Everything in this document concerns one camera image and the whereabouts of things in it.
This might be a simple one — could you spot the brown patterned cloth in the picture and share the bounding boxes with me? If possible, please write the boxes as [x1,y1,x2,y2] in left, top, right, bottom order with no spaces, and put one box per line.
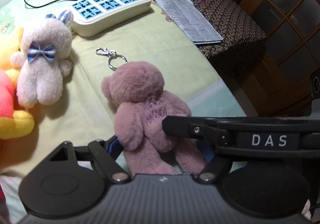
[141,0,267,78]

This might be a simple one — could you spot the light grey rabbit plush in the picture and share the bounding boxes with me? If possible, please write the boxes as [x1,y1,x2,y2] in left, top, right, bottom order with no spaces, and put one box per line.
[10,13,74,109]

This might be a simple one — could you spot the silver keyring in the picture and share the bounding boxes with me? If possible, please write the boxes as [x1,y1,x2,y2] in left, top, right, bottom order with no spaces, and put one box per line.
[96,47,127,70]

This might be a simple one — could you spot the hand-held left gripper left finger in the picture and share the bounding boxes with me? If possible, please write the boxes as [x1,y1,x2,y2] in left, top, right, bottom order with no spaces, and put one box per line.
[49,136,132,185]

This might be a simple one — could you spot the printed paper sheets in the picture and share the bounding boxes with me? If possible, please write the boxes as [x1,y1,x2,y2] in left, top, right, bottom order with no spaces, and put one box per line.
[149,0,224,45]

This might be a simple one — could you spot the wooden door with glass panes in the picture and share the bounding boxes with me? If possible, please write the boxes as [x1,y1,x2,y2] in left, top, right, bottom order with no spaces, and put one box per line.
[226,0,320,117]

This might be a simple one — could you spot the white and blue power strip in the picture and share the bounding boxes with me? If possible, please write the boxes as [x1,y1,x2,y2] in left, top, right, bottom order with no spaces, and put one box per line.
[57,0,152,38]

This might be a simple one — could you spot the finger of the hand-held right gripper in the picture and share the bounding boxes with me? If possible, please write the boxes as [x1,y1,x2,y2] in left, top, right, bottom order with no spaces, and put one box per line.
[162,116,237,150]

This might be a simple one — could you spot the yellow and pink plush toy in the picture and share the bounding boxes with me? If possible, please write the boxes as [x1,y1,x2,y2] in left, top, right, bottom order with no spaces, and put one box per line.
[0,27,35,139]

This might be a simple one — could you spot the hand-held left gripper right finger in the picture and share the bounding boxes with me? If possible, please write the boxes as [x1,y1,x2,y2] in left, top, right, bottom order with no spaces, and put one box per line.
[196,143,233,184]

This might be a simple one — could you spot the pink bear plush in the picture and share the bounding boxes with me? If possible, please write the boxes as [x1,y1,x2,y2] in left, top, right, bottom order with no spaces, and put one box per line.
[101,61,208,174]

